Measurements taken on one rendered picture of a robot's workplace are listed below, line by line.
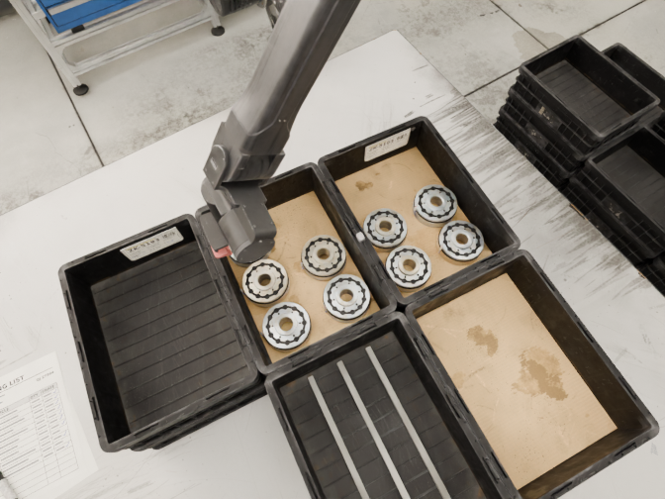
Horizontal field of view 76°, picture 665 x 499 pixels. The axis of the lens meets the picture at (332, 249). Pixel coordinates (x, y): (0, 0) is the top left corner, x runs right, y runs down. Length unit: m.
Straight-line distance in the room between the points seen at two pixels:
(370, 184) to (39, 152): 1.95
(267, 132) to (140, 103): 2.14
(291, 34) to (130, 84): 2.31
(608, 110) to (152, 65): 2.25
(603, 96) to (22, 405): 2.09
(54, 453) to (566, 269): 1.31
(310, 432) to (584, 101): 1.56
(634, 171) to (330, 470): 1.57
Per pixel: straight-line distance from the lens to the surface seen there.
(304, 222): 1.05
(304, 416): 0.93
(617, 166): 1.98
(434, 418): 0.94
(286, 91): 0.49
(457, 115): 1.45
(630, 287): 1.34
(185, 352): 1.00
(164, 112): 2.54
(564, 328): 1.00
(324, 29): 0.46
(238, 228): 0.57
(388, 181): 1.11
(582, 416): 1.04
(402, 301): 0.87
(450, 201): 1.07
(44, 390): 1.27
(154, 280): 1.07
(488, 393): 0.98
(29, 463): 1.26
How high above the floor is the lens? 1.75
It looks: 66 degrees down
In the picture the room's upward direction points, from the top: 2 degrees counter-clockwise
